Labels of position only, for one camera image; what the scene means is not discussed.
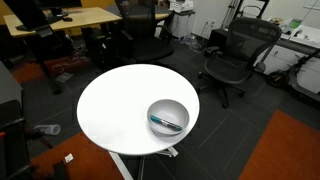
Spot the black computer monitor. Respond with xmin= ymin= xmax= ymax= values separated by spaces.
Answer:
xmin=34 ymin=0 xmax=82 ymax=17

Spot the teal marker pen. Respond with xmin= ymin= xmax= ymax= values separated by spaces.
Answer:
xmin=150 ymin=115 xmax=183 ymax=131

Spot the black keyboard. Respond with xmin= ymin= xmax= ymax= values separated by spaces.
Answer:
xmin=15 ymin=25 xmax=42 ymax=32

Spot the white printer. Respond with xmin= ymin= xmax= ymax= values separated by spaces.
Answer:
xmin=169 ymin=0 xmax=193 ymax=13

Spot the clear plastic cup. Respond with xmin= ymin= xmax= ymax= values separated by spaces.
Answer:
xmin=35 ymin=124 xmax=61 ymax=135

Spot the black mesh office chair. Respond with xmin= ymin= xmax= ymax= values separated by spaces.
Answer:
xmin=198 ymin=17 xmax=282 ymax=108

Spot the wooden desk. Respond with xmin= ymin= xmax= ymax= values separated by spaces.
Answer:
xmin=3 ymin=6 xmax=123 ymax=95

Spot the black furniture at left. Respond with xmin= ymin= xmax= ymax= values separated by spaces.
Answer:
xmin=0 ymin=63 xmax=33 ymax=180

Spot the grey bowl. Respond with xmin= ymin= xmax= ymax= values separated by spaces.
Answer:
xmin=147 ymin=99 xmax=189 ymax=135

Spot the black electric scooter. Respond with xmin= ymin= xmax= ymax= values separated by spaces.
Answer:
xmin=266 ymin=49 xmax=320 ymax=102

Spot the white paper scrap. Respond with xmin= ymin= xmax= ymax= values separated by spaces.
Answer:
xmin=64 ymin=153 xmax=74 ymax=163

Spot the round white table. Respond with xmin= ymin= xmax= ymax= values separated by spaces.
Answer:
xmin=77 ymin=64 xmax=200 ymax=180

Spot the white cabinet counter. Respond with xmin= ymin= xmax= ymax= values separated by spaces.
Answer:
xmin=255 ymin=18 xmax=320 ymax=94

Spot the black computer mouse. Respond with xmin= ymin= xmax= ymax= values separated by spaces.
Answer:
xmin=63 ymin=17 xmax=73 ymax=22

